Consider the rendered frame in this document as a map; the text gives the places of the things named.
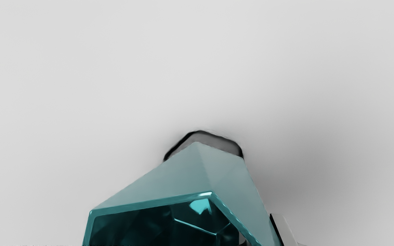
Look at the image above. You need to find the teal faceted mug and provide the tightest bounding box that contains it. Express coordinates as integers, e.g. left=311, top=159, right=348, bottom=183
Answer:
left=82, top=141, right=282, bottom=246

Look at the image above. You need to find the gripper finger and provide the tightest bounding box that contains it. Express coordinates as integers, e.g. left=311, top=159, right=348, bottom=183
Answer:
left=269, top=214, right=307, bottom=246

